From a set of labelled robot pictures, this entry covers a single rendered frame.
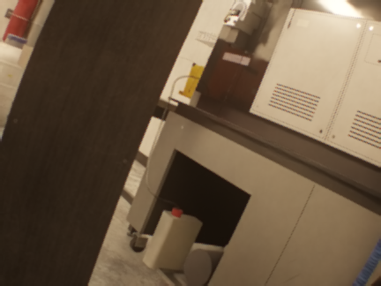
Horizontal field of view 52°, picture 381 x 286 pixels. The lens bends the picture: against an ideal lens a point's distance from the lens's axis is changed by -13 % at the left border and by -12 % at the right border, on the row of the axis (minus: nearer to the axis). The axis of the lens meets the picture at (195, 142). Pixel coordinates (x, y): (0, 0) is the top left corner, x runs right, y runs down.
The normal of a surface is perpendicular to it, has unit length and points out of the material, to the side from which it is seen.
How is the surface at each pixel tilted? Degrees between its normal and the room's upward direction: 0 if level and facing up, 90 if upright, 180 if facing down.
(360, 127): 90
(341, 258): 90
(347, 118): 90
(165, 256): 90
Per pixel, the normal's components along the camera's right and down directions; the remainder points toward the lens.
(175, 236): 0.54, 0.29
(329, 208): -0.75, -0.26
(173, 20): 0.37, 0.23
